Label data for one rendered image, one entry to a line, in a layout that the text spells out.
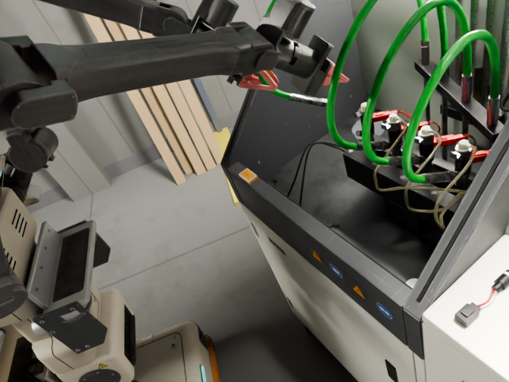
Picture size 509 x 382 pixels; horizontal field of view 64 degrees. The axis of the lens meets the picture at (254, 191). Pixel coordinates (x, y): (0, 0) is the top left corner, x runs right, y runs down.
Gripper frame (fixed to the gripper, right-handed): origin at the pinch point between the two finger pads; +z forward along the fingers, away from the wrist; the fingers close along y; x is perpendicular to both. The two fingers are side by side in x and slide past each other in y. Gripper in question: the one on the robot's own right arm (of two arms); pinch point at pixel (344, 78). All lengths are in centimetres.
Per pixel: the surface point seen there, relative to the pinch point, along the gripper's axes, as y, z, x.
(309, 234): -31.6, 3.8, -11.6
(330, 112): -4.5, -7.5, -11.3
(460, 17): 18.3, 6.2, -12.2
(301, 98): -9.1, -0.8, 9.2
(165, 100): -79, 15, 169
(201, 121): -85, 41, 167
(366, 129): -3.1, -4.9, -18.8
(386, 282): -26.1, 8.8, -30.5
